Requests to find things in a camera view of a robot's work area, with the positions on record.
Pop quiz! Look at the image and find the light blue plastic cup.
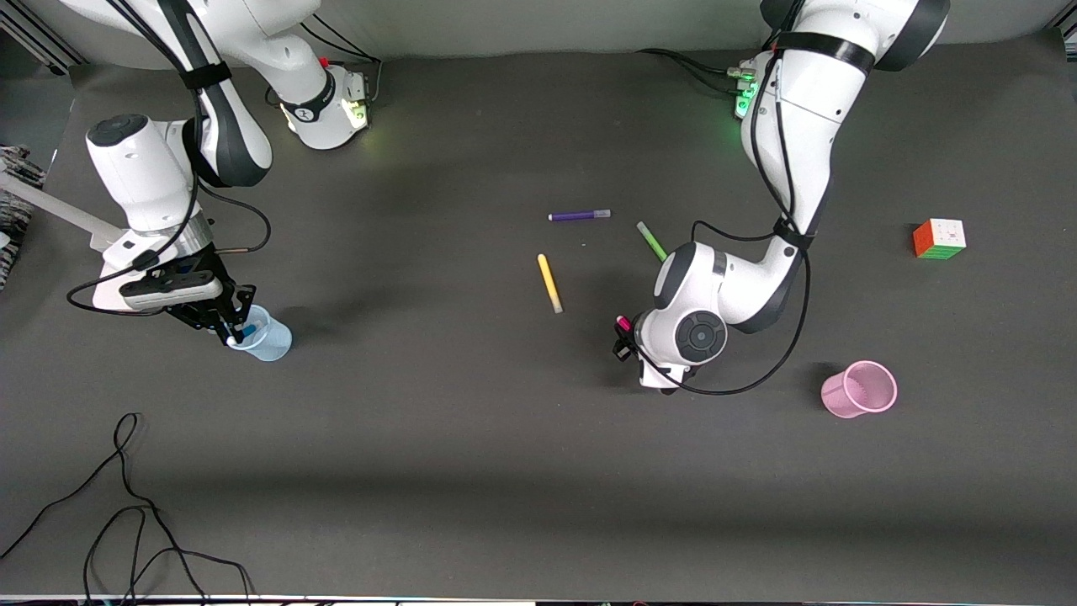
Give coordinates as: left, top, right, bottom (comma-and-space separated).
227, 305, 294, 363

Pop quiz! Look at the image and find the yellow marker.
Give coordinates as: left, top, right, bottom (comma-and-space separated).
537, 253, 564, 315

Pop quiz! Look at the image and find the green marker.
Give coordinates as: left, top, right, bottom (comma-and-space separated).
636, 221, 669, 263

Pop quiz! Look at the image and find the white slanted bar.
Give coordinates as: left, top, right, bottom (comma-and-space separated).
0, 173, 123, 247

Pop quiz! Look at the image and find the grey striped fabric object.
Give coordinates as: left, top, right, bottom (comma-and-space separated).
0, 145, 47, 291

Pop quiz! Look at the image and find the pink plastic cup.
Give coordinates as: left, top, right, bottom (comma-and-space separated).
820, 360, 899, 420

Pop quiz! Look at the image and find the colourful puzzle cube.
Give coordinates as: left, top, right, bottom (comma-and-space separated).
912, 218, 968, 261

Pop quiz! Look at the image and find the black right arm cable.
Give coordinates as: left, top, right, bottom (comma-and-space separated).
66, 0, 274, 317

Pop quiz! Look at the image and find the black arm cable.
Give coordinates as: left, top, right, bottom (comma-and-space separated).
639, 34, 815, 397
66, 0, 274, 317

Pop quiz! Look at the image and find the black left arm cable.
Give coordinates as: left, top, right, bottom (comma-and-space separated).
639, 34, 815, 397

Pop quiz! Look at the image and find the loose black table cable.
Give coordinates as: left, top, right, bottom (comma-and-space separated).
0, 412, 255, 606

